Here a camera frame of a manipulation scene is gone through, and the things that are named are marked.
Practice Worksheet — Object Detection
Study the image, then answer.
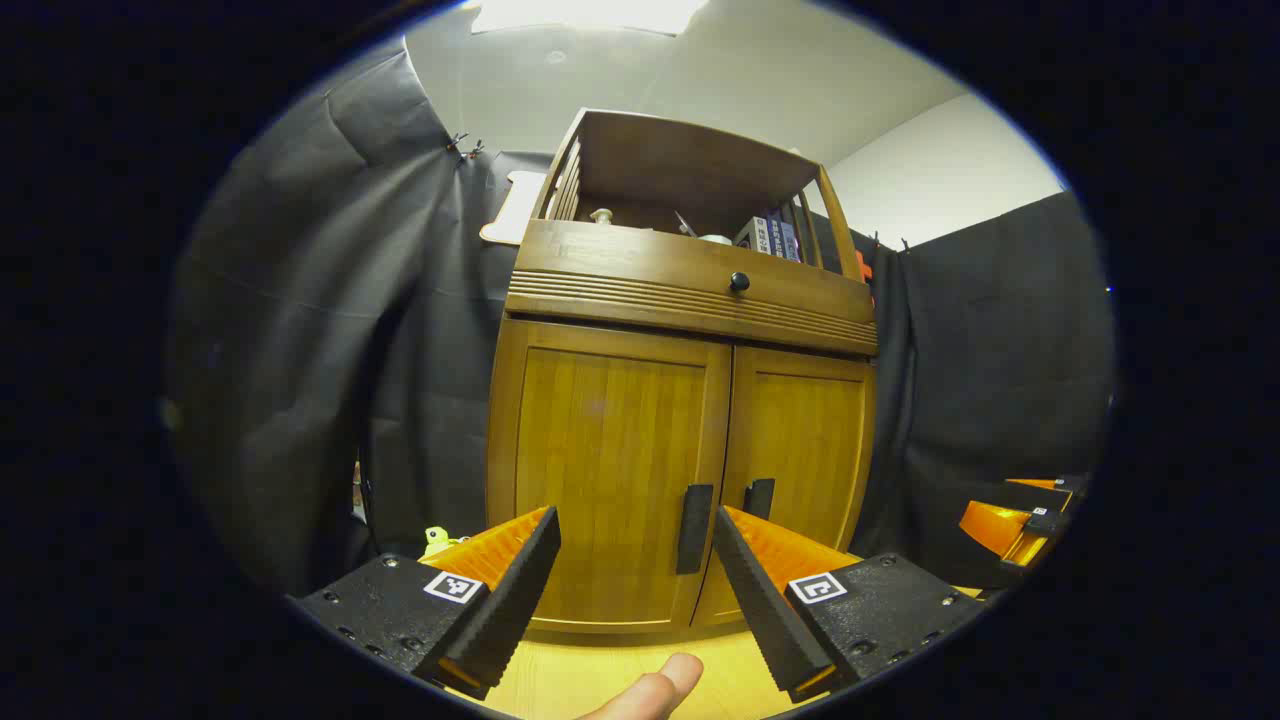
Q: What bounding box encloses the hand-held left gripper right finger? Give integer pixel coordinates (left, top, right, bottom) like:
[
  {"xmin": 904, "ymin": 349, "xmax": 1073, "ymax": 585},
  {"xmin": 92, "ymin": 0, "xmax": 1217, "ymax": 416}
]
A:
[{"xmin": 712, "ymin": 505, "xmax": 986, "ymax": 704}]

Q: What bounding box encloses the blue book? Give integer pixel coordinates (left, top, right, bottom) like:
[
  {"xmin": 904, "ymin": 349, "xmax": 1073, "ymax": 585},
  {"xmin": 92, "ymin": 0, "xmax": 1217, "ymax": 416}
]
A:
[{"xmin": 765, "ymin": 208, "xmax": 802, "ymax": 263}]

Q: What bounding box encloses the black backdrop cloth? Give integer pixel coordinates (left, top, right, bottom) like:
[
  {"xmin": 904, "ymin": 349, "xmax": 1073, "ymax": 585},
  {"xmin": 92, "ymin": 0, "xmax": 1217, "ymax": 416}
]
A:
[{"xmin": 165, "ymin": 40, "xmax": 1116, "ymax": 601}]

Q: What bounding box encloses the wooden double-door shoe cabinet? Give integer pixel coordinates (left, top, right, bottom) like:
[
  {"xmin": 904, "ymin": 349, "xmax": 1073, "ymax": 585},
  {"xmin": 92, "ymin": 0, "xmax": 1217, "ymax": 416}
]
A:
[{"xmin": 485, "ymin": 108, "xmax": 881, "ymax": 636}]

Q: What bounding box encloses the wooden cabinet door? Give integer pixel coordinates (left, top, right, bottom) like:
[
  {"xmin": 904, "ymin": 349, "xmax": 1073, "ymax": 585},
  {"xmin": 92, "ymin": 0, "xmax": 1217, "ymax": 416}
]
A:
[
  {"xmin": 488, "ymin": 318, "xmax": 734, "ymax": 634},
  {"xmin": 692, "ymin": 345, "xmax": 878, "ymax": 628}
]

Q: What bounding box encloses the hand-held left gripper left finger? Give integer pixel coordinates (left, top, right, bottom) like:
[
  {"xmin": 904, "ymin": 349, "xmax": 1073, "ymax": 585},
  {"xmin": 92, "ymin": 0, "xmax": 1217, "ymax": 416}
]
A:
[{"xmin": 290, "ymin": 505, "xmax": 562, "ymax": 701}]

